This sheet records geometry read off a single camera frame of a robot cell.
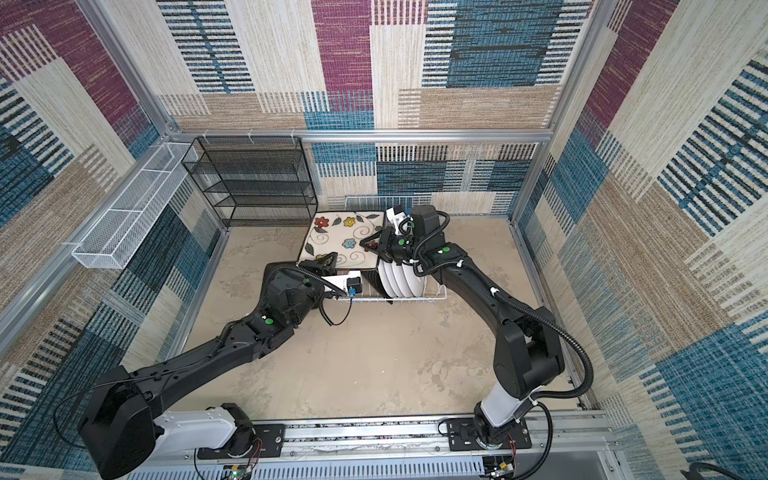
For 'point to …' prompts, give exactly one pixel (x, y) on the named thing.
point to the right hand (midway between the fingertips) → (361, 249)
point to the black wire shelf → (254, 181)
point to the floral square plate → (341, 232)
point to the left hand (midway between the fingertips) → (328, 245)
